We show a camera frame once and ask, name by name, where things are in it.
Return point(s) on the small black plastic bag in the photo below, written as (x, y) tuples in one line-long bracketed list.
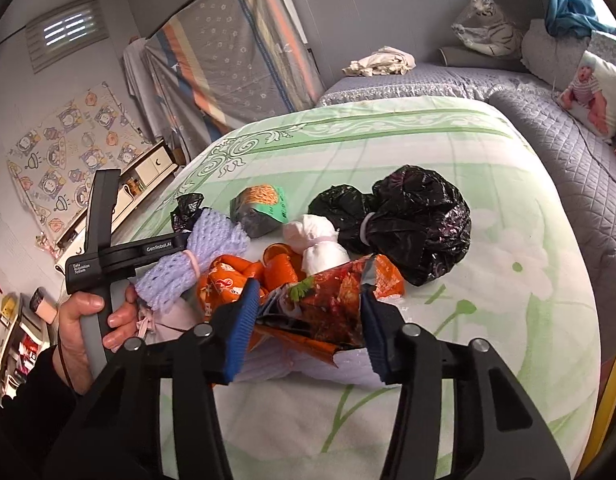
[(187, 210)]

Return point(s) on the red printed snack packet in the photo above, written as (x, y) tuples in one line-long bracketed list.
[(328, 305)]

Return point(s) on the crumpled beige cloth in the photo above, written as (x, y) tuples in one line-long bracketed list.
[(380, 62)]

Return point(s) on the window blind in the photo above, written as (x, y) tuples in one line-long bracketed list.
[(68, 30)]

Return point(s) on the green noodle packet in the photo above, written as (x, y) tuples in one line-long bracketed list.
[(260, 207)]

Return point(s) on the person's left hand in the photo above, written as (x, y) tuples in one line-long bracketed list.
[(73, 320)]

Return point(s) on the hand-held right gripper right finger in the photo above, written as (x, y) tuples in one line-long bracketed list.
[(375, 340)]

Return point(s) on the orange snack wrapper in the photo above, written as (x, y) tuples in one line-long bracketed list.
[(223, 280)]

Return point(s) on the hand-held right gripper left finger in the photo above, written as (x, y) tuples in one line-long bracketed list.
[(240, 330)]

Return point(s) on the cartoon printed wall cloth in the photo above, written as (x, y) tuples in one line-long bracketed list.
[(63, 160)]

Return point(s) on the grey pillow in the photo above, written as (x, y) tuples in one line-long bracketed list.
[(468, 57)]

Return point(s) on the white hanging garment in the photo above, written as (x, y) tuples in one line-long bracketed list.
[(135, 75)]

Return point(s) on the person's left forearm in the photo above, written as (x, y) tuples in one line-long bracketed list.
[(23, 410)]

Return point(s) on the striped upright mattress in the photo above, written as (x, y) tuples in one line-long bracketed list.
[(228, 50)]

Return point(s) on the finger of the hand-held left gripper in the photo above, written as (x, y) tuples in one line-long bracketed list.
[(182, 241)]

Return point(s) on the tiger plush in plastic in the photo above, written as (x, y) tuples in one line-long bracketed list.
[(493, 30)]

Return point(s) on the yellow rimmed black bin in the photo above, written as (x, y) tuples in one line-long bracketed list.
[(605, 410)]

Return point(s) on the pink plastic bag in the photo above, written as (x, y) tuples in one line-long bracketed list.
[(173, 322)]

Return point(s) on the white board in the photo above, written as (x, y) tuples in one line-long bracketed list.
[(290, 5)]

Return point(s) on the cluttered shelf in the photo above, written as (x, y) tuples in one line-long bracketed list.
[(18, 355)]

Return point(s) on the white tissue bundle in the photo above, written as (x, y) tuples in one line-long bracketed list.
[(313, 240)]

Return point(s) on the grey quilted mattress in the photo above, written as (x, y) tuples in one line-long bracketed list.
[(413, 85), (553, 160)]

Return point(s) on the white cabinet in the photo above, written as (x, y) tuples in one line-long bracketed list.
[(148, 165)]

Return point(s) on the large black plastic bag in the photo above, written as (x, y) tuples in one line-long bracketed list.
[(413, 225)]

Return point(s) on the purple foam net bundle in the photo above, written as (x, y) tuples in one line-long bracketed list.
[(208, 245)]

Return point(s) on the grey fleece cushion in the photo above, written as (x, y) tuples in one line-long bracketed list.
[(553, 50)]

